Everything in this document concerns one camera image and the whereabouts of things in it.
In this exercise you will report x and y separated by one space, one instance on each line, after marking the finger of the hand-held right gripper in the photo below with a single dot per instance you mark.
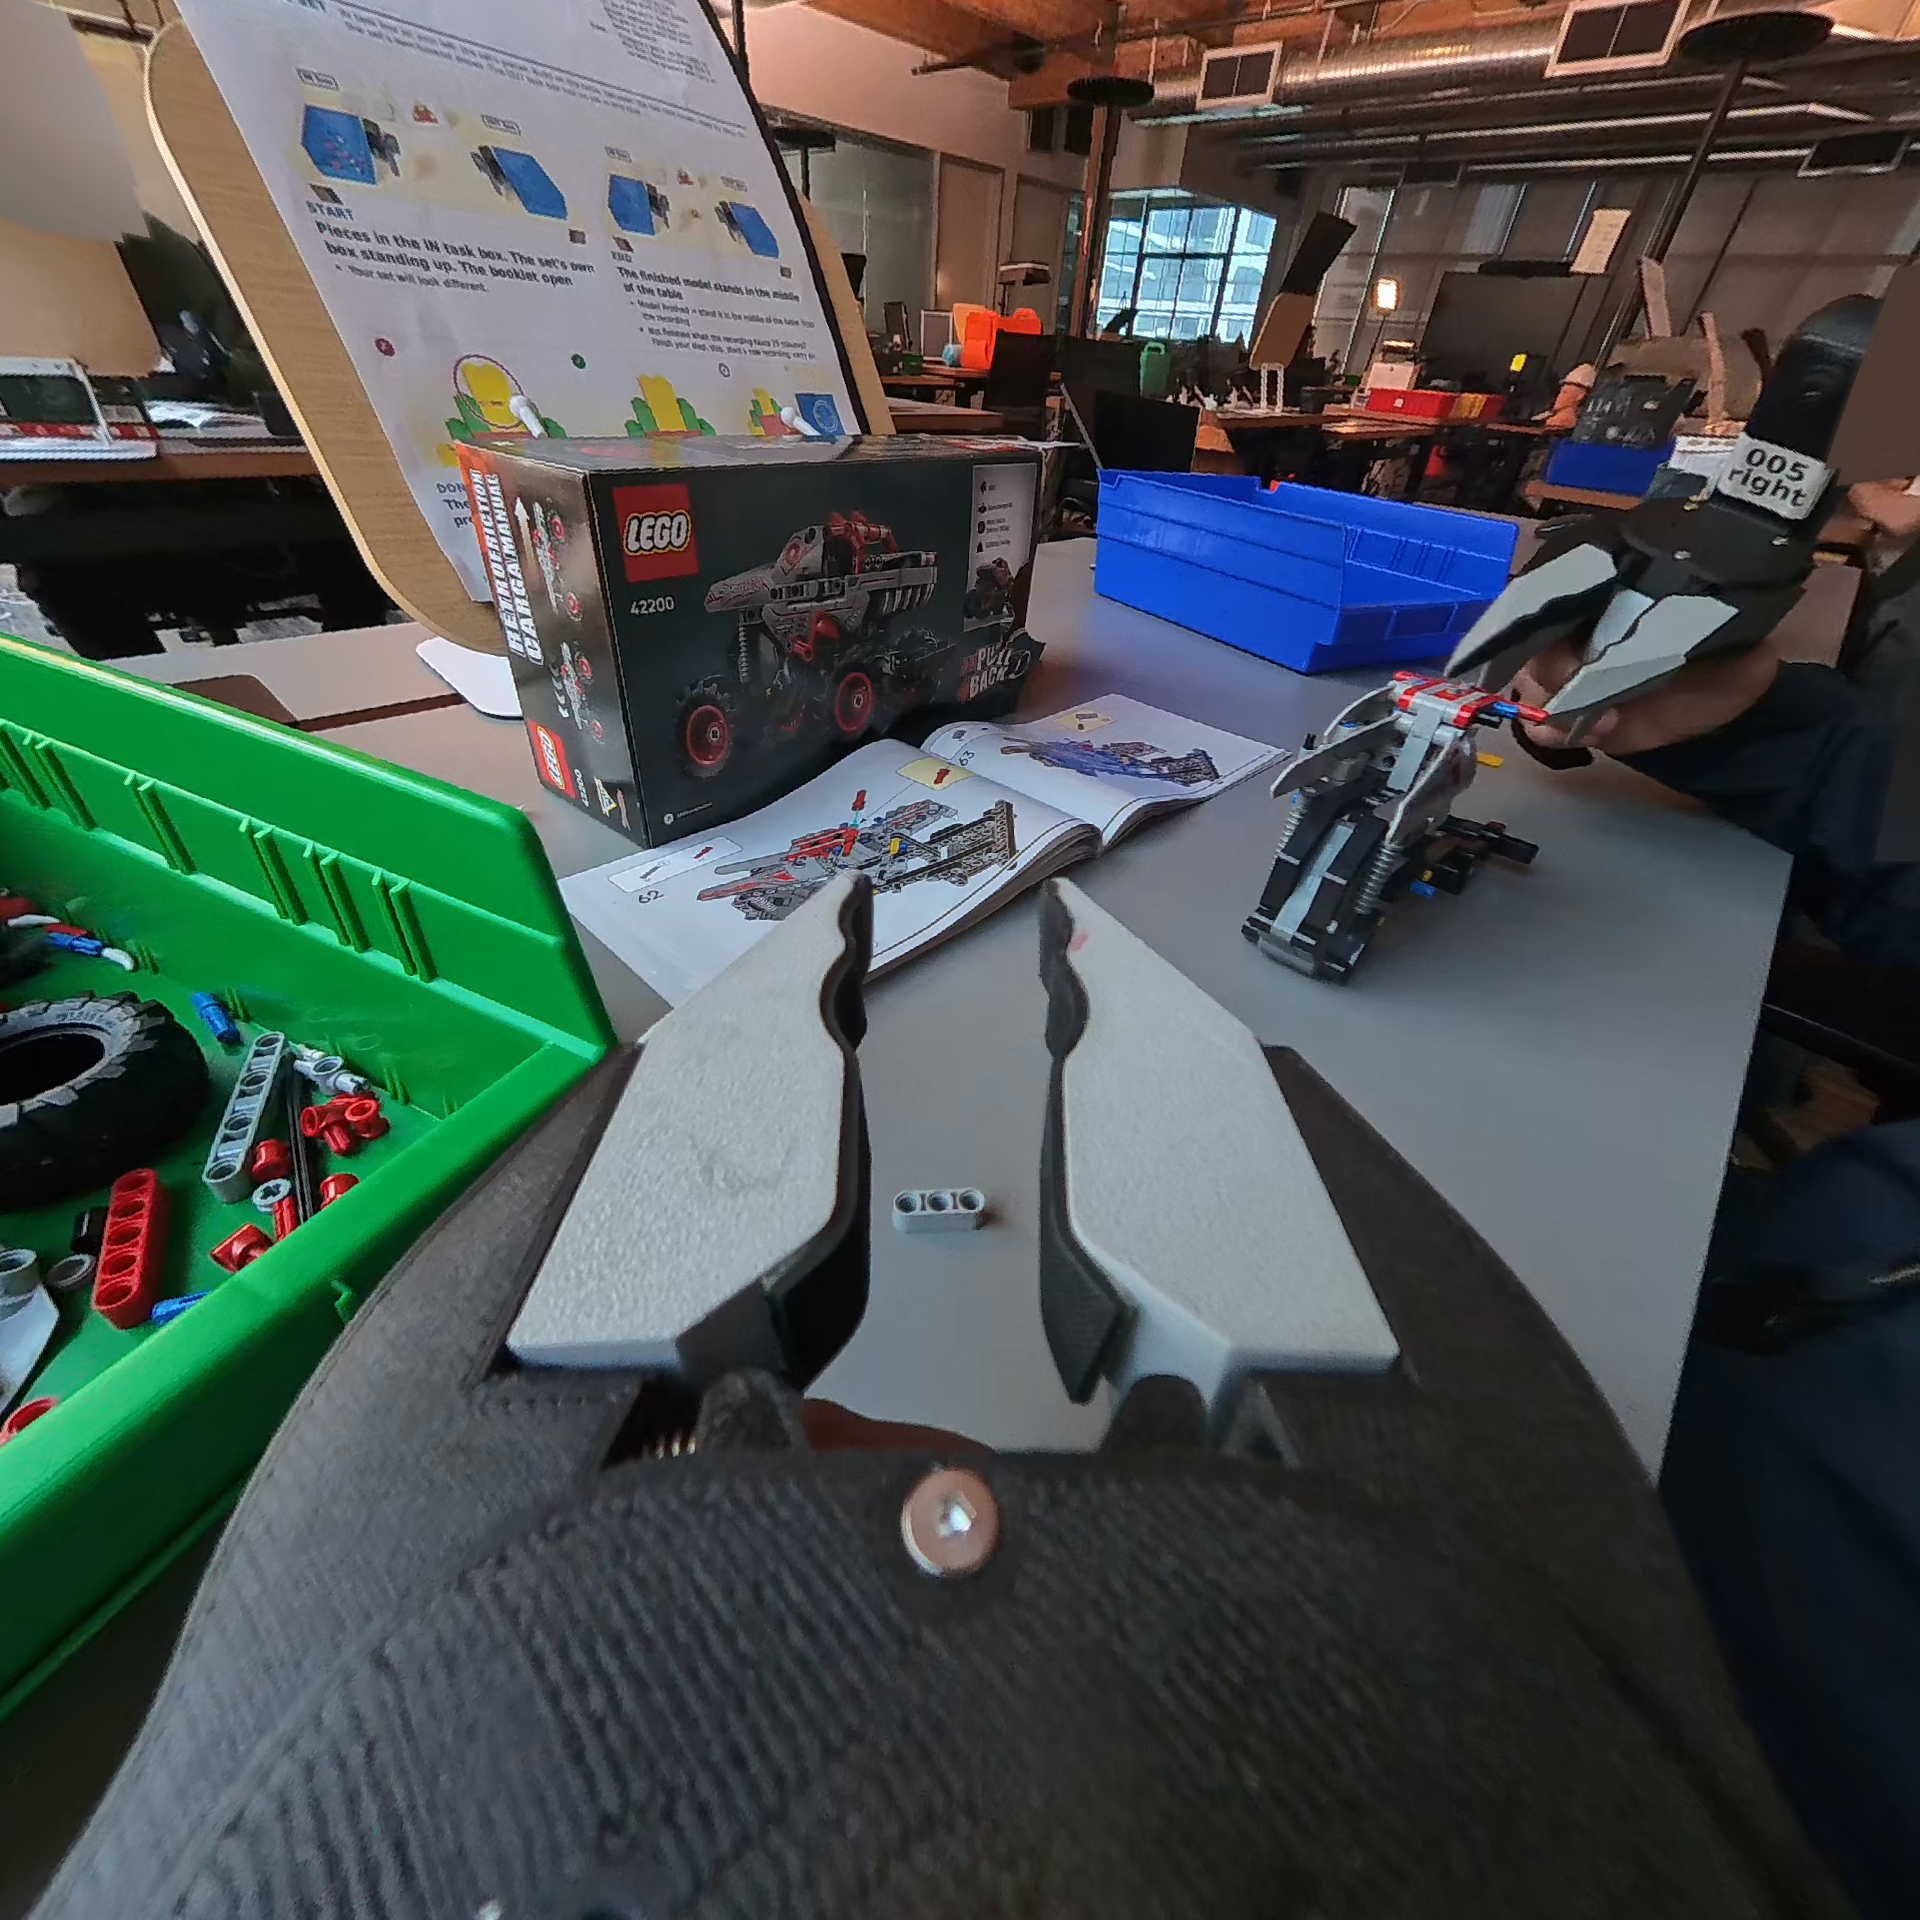
1651 644
1545 610

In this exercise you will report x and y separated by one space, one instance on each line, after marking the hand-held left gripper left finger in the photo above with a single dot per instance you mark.
705 1141

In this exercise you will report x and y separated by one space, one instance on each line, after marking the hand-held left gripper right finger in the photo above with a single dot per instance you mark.
1200 1172

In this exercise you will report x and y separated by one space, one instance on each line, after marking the small grey lego beam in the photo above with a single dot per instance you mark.
941 1207

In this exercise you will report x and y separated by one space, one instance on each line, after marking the grey black lego truck model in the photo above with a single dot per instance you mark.
1350 839

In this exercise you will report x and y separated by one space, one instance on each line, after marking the person's right forearm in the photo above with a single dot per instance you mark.
1816 750

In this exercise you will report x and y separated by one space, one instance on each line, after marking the pile of small lego pieces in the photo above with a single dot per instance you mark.
322 1126

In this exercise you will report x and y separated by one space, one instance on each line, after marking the open lego instruction booklet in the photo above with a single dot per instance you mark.
960 839

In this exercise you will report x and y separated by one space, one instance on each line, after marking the long grey lego beam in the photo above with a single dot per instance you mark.
245 1119

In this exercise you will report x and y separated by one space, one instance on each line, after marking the black lego set box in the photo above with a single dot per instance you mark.
779 630

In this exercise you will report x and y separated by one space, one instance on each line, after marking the red lego beam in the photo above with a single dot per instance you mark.
133 1249

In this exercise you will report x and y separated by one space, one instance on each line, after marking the black rubber lego tire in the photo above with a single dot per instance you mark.
119 1110

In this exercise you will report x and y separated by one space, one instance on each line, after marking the person's right hand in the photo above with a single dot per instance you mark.
1680 715

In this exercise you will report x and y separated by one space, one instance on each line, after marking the small blue storage bin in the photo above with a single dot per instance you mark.
1606 470

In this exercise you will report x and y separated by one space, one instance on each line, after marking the red storage bins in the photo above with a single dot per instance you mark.
1425 403

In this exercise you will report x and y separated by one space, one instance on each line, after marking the blue plastic bin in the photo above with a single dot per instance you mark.
1289 564

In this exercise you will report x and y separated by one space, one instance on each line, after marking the black lamp pole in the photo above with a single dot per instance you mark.
1694 165
1102 196

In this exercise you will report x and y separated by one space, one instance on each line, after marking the green plastic bin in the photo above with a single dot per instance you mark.
345 902

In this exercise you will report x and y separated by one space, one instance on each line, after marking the large window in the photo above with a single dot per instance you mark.
1185 270

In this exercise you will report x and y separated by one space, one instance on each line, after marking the white ceiling air vent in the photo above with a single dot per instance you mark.
1238 76
1617 33

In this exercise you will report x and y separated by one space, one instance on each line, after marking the person's dark blue clothing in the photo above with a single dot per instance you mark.
1816 1501

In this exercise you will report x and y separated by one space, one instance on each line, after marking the printed task instruction sheet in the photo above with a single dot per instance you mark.
523 225

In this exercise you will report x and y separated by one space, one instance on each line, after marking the white and red box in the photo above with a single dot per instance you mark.
67 406

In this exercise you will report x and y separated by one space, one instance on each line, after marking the silver ventilation duct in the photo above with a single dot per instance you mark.
1425 67

